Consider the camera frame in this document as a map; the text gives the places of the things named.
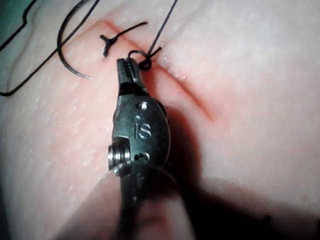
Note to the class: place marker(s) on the right arm needle driver jaw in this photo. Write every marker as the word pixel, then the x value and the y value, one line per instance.
pixel 123 72
pixel 134 73

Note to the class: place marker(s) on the dark right arm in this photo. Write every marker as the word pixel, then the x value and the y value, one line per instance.
pixel 130 205

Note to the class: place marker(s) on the blue-green cloth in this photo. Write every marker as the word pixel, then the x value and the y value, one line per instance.
pixel 10 15

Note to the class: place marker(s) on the tissue pad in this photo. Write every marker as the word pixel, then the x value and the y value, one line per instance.
pixel 250 75

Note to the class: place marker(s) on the right arm needle driver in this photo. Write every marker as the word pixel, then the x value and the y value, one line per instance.
pixel 145 130

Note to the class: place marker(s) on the black thread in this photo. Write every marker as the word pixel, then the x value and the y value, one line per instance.
pixel 156 40

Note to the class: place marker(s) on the curved steel needle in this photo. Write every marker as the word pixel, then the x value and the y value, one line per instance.
pixel 60 53

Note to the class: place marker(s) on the black stitching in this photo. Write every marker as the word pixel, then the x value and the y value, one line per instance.
pixel 110 41

